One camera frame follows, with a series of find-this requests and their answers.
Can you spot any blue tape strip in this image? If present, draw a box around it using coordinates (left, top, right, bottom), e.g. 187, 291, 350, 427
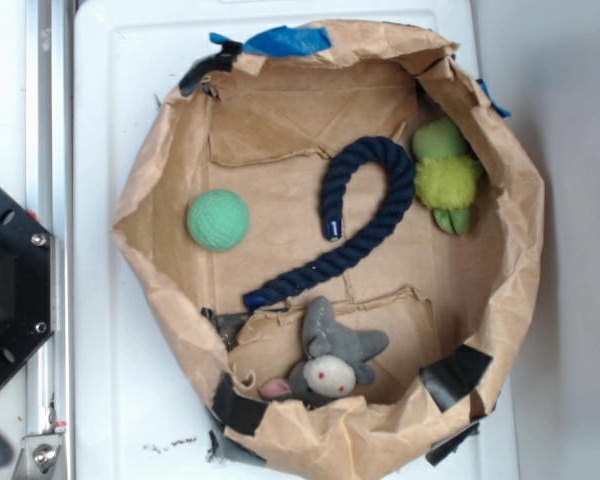
239, 26, 332, 58
476, 78, 512, 119

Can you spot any blue tape strip right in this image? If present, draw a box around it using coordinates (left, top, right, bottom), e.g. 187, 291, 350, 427
476, 78, 512, 119

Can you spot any blue tape strip top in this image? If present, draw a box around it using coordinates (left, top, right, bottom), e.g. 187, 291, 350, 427
239, 26, 332, 58

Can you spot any black tape patch right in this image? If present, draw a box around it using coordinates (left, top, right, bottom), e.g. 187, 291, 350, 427
419, 344, 493, 412

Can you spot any grey plush donkey toy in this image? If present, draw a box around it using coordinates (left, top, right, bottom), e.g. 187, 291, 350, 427
259, 297, 389, 408

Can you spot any black tape patch bottom-left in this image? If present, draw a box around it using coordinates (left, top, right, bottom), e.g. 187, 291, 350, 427
205, 370, 271, 467

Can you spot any dark blue twisted rope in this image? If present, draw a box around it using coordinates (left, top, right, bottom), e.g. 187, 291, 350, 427
243, 136, 417, 312

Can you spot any green plush frog toy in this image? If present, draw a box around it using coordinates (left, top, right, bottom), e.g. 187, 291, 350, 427
411, 116, 484, 235

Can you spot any aluminium frame rail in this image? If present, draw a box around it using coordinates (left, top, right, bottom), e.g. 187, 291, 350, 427
25, 1, 78, 479

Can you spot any metal corner bracket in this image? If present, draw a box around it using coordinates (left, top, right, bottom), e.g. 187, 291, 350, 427
11, 433, 67, 480

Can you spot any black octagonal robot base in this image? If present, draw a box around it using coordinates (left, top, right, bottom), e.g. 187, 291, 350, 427
0, 187, 53, 390

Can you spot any brown paper bag container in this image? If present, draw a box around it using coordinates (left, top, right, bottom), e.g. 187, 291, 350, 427
112, 20, 544, 479

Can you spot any green knitted ball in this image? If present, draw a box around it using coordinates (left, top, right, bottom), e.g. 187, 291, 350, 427
187, 189, 250, 251

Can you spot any black tape patch top-left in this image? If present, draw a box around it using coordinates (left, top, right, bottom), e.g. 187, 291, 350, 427
178, 40, 243, 97

